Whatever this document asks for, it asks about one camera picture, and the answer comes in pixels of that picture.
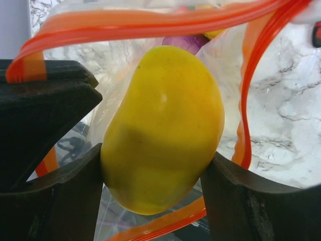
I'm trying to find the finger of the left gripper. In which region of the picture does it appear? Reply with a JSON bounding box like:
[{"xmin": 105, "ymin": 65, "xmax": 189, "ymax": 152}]
[{"xmin": 1, "ymin": 59, "xmax": 102, "ymax": 192}]

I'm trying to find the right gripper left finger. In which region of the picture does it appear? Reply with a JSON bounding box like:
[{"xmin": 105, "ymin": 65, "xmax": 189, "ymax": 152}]
[{"xmin": 1, "ymin": 144, "xmax": 103, "ymax": 240}]

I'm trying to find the yellow toy mango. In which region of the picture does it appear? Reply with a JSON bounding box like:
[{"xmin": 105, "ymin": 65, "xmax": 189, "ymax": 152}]
[{"xmin": 101, "ymin": 46, "xmax": 225, "ymax": 215}]

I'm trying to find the clear zip top bag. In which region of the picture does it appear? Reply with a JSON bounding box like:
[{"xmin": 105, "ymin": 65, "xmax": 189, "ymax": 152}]
[{"xmin": 6, "ymin": 1, "xmax": 320, "ymax": 240}]

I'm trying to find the yellow toy bell pepper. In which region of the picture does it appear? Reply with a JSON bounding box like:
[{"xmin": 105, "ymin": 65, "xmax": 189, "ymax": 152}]
[{"xmin": 202, "ymin": 29, "xmax": 226, "ymax": 40}]

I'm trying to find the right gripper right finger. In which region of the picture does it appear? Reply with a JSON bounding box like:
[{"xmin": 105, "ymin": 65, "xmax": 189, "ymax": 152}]
[{"xmin": 201, "ymin": 153, "xmax": 320, "ymax": 240}]

